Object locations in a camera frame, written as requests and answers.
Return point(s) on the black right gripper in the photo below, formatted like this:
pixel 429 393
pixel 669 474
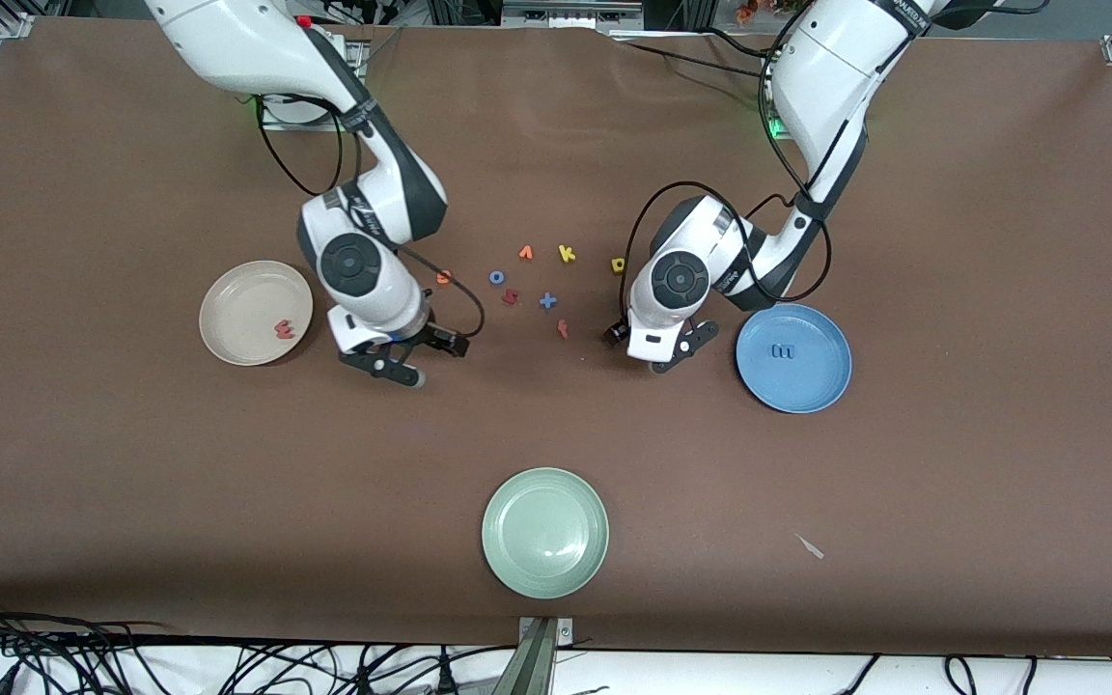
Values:
pixel 439 338

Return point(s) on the red foam letter w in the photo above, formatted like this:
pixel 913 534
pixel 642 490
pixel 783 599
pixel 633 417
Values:
pixel 283 331

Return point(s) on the blue foam letter m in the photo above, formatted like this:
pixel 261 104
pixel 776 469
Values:
pixel 784 352

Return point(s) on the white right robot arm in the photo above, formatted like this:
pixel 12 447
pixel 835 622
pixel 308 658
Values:
pixel 228 39

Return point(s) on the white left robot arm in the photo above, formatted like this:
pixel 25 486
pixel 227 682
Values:
pixel 836 77

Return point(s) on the yellow foam letter k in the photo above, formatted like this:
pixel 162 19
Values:
pixel 564 254

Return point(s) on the blue plate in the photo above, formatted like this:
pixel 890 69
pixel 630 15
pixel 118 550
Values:
pixel 792 386

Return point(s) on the beige brown plate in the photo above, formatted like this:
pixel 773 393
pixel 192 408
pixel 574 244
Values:
pixel 247 299

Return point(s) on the pale green plate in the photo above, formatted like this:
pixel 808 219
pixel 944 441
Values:
pixel 544 531

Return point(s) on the brown table cover sheet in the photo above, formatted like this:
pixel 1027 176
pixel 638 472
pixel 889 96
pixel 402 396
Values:
pixel 228 463

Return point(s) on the white tape scrap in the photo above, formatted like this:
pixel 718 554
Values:
pixel 812 548

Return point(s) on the orange artificial flowers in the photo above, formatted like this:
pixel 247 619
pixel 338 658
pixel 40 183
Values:
pixel 747 10

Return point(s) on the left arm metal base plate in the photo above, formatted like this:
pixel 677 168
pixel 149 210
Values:
pixel 776 133

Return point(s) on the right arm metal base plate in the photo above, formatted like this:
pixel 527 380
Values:
pixel 300 125

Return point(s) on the aluminium frame rail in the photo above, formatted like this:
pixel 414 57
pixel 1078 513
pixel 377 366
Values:
pixel 570 14

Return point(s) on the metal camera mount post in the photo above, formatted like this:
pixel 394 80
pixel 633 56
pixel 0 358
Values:
pixel 539 666

